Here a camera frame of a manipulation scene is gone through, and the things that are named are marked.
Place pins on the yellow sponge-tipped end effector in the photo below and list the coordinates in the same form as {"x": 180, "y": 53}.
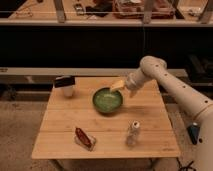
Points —
{"x": 117, "y": 85}

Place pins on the green ceramic bowl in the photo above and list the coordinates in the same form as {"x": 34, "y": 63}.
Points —
{"x": 107, "y": 102}

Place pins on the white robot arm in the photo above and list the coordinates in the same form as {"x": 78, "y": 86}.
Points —
{"x": 195, "y": 104}

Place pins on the wooden table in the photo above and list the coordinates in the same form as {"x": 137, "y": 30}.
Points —
{"x": 55, "y": 139}

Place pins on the black box on cup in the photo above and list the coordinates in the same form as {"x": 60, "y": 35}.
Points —
{"x": 64, "y": 81}

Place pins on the red object on wrapper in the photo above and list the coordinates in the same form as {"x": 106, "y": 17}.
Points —
{"x": 84, "y": 140}

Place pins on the red tray on shelf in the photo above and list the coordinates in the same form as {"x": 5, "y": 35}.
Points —
{"x": 136, "y": 9}

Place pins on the blue box on floor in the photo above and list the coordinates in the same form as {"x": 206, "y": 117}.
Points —
{"x": 193, "y": 132}

